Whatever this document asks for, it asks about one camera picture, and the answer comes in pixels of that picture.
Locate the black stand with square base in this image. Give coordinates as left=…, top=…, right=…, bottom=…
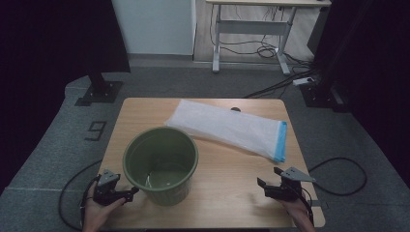
left=74, top=71, right=125, bottom=107

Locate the person's left hand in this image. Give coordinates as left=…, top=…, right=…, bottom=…
left=82, top=182, right=127, bottom=228

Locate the green plastic bin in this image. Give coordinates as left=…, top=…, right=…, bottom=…
left=122, top=126, right=199, bottom=207

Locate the black stand with dark base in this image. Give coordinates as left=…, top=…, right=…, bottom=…
left=299, top=0, right=353, bottom=114

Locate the black curtain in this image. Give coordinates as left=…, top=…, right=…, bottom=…
left=307, top=0, right=410, bottom=182
left=0, top=0, right=132, bottom=196

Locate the right hand-held gripper cable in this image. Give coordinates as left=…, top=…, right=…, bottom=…
left=289, top=157, right=368, bottom=226

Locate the person's right hand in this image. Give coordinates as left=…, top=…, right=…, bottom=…
left=277, top=192, right=313, bottom=224

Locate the bundle of black floor cables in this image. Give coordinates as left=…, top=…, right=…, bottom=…
left=209, top=4, right=321, bottom=100

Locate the white metal-legged desk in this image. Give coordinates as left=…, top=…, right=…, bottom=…
left=205, top=0, right=333, bottom=76

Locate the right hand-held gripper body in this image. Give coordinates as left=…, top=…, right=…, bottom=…
left=264, top=166, right=317, bottom=203

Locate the white blue-edged plastic bag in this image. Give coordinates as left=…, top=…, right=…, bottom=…
left=163, top=99, right=288, bottom=163

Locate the left hand-held gripper cable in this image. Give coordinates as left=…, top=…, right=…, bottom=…
left=58, top=159, right=104, bottom=232

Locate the white power strip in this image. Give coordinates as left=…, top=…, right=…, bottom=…
left=292, top=76, right=315, bottom=87

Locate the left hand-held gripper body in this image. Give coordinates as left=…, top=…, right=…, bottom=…
left=92, top=168, right=126, bottom=207

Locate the hand-held gripper cable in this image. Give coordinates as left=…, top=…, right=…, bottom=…
left=289, top=157, right=368, bottom=226
left=58, top=159, right=104, bottom=232

